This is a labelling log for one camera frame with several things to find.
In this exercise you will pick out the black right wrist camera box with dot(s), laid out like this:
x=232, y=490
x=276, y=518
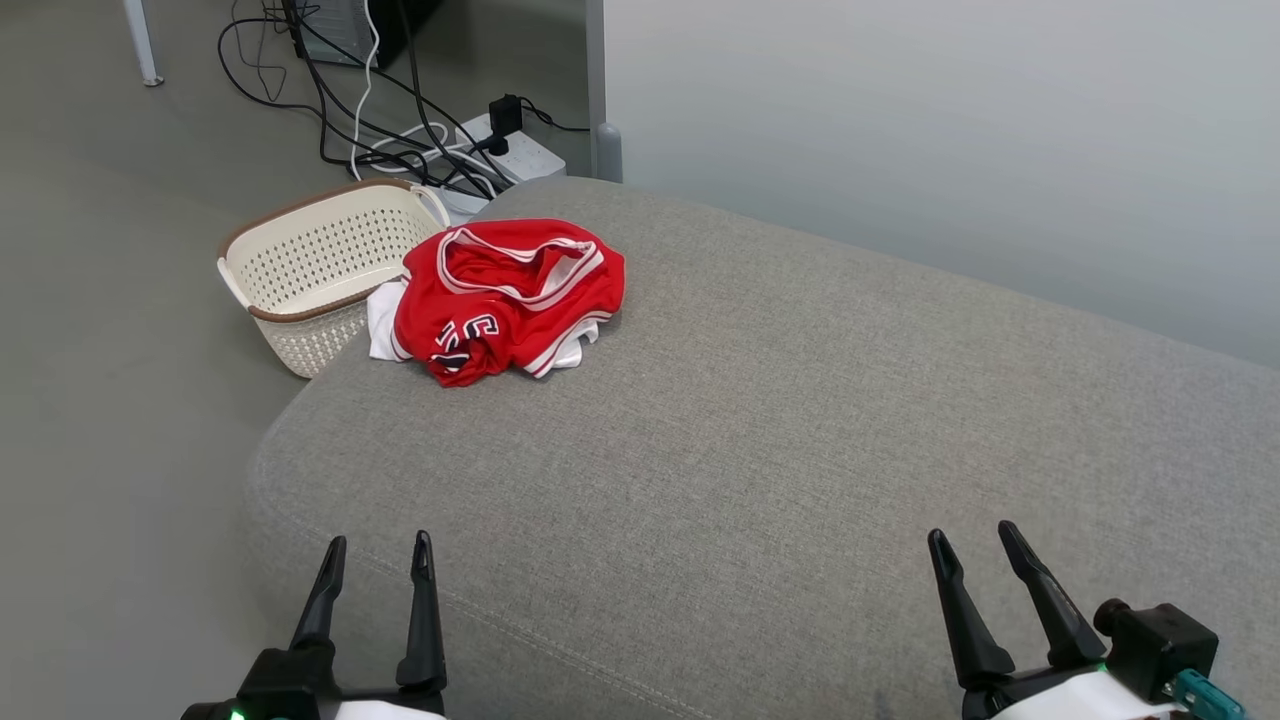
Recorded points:
x=1160, y=640

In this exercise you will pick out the red jersey with white sleeves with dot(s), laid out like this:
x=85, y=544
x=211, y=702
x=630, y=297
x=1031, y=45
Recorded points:
x=500, y=310

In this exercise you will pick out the black computer tower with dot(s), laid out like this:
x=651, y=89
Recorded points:
x=350, y=25

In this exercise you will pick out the white table leg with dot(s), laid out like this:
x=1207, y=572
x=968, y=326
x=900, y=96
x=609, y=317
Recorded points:
x=142, y=40

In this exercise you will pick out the black power adapter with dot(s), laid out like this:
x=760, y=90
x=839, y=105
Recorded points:
x=505, y=118

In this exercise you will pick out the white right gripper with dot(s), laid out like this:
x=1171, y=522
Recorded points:
x=1070, y=700

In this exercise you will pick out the cream perforated laundry basket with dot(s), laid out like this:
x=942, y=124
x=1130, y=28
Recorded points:
x=310, y=265

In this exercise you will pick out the white power strip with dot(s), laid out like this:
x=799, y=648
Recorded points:
x=530, y=158

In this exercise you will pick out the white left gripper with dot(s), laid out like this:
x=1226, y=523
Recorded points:
x=385, y=708

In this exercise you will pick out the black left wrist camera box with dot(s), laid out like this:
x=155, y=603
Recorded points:
x=285, y=685

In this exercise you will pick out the grey partition post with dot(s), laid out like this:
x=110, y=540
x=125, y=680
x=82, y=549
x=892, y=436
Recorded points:
x=603, y=100

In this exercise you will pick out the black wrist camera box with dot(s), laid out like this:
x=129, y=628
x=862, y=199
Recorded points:
x=1160, y=640
x=285, y=685

